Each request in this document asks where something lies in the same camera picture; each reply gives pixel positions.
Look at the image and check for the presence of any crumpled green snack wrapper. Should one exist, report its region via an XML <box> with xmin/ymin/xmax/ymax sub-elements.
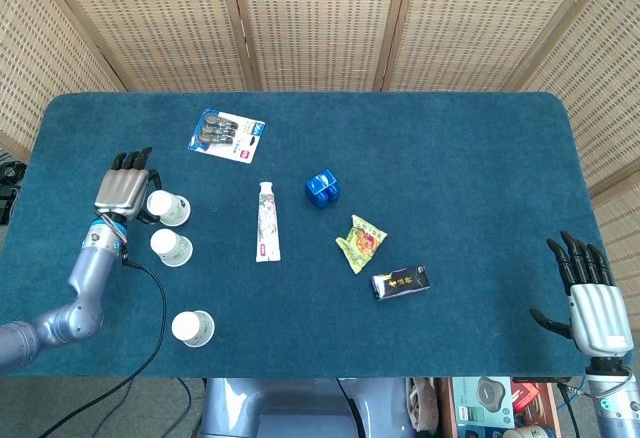
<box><xmin>335</xmin><ymin>214</ymin><xmax>390</xmax><ymax>275</ymax></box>

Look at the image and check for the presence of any black and purple carton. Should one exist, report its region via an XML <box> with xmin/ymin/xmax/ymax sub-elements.
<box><xmin>370</xmin><ymin>265</ymin><xmax>431</xmax><ymax>302</ymax></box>

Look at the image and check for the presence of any blue table cloth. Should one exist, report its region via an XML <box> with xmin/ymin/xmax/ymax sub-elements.
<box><xmin>0</xmin><ymin>90</ymin><xmax>604</xmax><ymax>379</ymax></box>

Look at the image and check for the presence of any black equipment on floor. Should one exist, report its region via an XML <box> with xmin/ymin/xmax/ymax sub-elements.
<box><xmin>0</xmin><ymin>159</ymin><xmax>24</xmax><ymax>225</ymax></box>

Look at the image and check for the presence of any right silver-black robot hand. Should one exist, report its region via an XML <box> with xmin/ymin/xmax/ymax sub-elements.
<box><xmin>529</xmin><ymin>230</ymin><xmax>635</xmax><ymax>359</ymax></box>

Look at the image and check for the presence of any woven wood-framed folding screen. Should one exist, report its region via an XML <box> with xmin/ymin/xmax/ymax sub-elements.
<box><xmin>0</xmin><ymin>0</ymin><xmax>640</xmax><ymax>304</ymax></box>

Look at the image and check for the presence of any small red box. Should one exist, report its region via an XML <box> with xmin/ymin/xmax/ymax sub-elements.
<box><xmin>511</xmin><ymin>380</ymin><xmax>542</xmax><ymax>413</ymax></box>

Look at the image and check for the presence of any black cable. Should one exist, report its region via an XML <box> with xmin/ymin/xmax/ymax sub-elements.
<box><xmin>37</xmin><ymin>252</ymin><xmax>168</xmax><ymax>438</ymax></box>

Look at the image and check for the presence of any white floral paper cup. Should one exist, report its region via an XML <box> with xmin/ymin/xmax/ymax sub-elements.
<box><xmin>146</xmin><ymin>189</ymin><xmax>192</xmax><ymax>227</ymax></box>
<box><xmin>149</xmin><ymin>228</ymin><xmax>194</xmax><ymax>268</ymax></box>
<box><xmin>170</xmin><ymin>310</ymin><xmax>216</xmax><ymax>348</ymax></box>

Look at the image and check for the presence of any brown crumpled bag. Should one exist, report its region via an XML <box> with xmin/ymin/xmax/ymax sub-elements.
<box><xmin>406</xmin><ymin>377</ymin><xmax>440</xmax><ymax>435</ymax></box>

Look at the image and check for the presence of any blue plastic building block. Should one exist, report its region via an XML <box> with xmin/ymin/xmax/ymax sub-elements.
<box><xmin>304</xmin><ymin>168</ymin><xmax>341</xmax><ymax>210</ymax></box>

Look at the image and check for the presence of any teal device packaging box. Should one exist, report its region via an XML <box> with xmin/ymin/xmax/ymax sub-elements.
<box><xmin>451</xmin><ymin>376</ymin><xmax>516</xmax><ymax>430</ymax></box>

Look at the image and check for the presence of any grey-blue robot torso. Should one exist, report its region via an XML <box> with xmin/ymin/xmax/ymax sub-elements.
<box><xmin>199</xmin><ymin>376</ymin><xmax>417</xmax><ymax>438</ymax></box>

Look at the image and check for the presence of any left silver-black robot hand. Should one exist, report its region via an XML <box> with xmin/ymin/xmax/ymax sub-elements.
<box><xmin>93</xmin><ymin>146</ymin><xmax>162</xmax><ymax>225</ymax></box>

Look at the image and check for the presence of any white floral toothpaste tube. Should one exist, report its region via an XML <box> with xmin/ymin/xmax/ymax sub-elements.
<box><xmin>255</xmin><ymin>181</ymin><xmax>282</xmax><ymax>263</ymax></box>

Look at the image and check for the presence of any brown wooden crate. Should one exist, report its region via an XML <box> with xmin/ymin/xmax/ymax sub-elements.
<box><xmin>438</xmin><ymin>376</ymin><xmax>565</xmax><ymax>438</ymax></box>

